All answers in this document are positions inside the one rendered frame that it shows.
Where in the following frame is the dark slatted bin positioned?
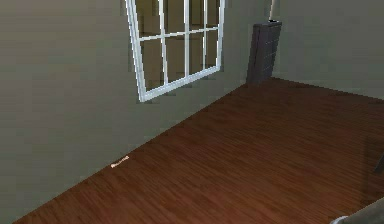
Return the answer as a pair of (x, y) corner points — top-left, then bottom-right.
(246, 19), (283, 85)

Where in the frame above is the white framed window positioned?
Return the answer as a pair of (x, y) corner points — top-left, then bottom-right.
(124, 0), (226, 103)

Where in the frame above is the small pale stick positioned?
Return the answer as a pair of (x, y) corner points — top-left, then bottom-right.
(110, 155), (130, 169)

